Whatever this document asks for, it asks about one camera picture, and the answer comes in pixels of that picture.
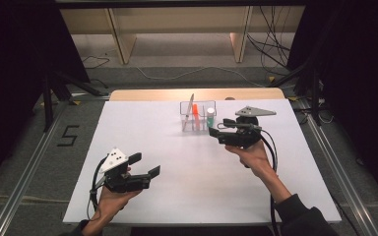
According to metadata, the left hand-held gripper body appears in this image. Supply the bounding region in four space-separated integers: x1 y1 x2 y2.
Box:
99 147 152 194

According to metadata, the orange highlighter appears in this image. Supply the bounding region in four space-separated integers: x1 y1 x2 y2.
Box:
191 103 202 132

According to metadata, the beige wooden desk frame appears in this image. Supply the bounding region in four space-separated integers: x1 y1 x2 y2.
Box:
58 5 306 65

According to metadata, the dark curtain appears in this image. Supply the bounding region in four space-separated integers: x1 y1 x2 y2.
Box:
288 0 378 210
0 0 91 195

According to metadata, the right hand-held gripper cable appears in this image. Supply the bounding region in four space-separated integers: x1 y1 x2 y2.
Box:
260 127 280 236

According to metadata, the aluminium floor rail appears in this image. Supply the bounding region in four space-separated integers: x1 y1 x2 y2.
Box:
0 101 67 236
299 99 378 236

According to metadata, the silver pen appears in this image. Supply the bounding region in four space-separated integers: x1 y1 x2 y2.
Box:
182 92 195 132

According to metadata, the white floor cable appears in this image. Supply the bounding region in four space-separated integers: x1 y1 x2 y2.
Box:
134 65 265 88

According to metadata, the person's left hand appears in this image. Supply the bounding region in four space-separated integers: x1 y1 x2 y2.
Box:
94 186 144 219

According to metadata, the person's right hand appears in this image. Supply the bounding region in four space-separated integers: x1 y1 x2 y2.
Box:
224 141 277 181

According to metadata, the left hand-held gripper cable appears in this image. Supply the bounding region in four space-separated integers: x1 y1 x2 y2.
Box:
87 156 109 220

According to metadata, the green and white glue stick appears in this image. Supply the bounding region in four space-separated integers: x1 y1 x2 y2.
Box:
206 107 217 129

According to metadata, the clear plastic desk organizer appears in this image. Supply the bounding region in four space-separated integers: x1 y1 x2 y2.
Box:
179 99 218 133

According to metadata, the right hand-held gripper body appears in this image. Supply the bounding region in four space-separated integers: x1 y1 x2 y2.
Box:
217 105 277 149

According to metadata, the thin black floor cable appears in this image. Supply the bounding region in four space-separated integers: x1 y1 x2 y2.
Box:
80 55 111 70

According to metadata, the black cable bundle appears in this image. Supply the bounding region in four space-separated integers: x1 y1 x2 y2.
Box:
246 5 293 70

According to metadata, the hand-held gripper cable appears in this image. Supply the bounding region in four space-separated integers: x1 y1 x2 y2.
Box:
260 127 280 236
87 156 109 220

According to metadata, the light wooden table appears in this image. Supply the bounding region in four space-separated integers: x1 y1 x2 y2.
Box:
109 88 285 102

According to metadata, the black metal stand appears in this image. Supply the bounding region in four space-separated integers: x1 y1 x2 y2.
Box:
269 58 324 127
42 70 109 132

